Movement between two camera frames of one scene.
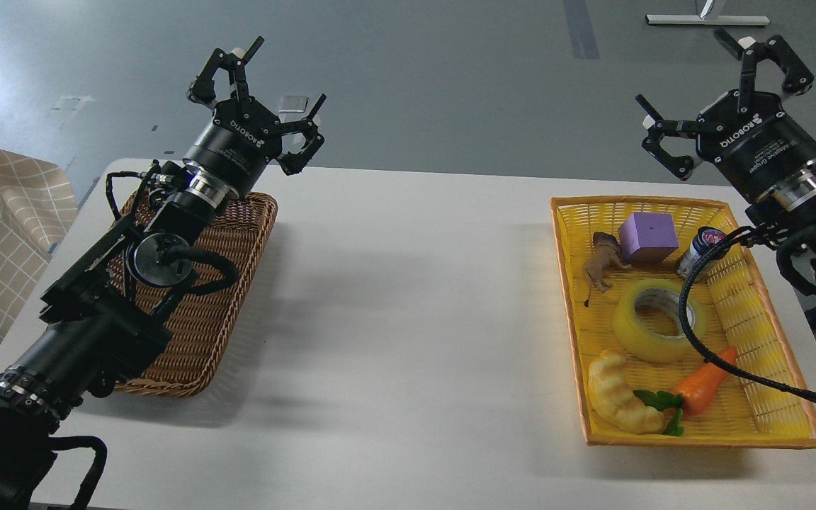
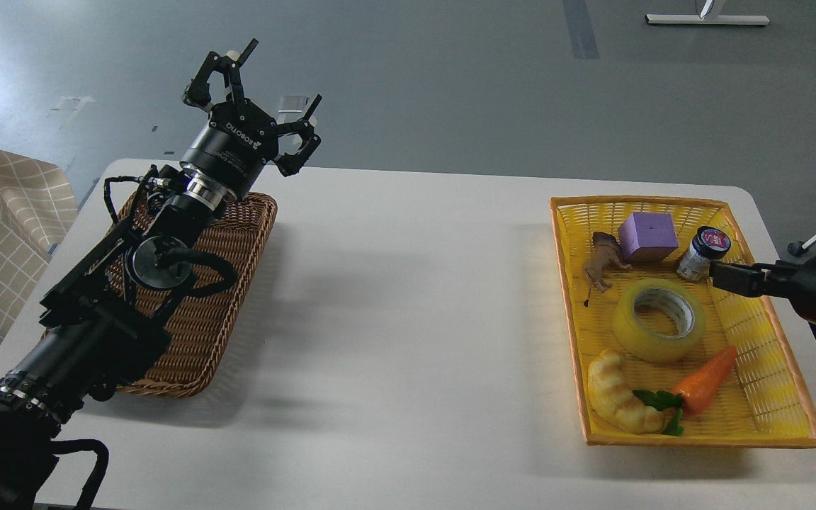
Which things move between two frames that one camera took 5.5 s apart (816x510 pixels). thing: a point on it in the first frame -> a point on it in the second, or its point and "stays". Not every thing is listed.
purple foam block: [647, 238] stays
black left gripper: [239, 142] stays
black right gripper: [746, 132] -> [810, 285]
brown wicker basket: [201, 324] stays
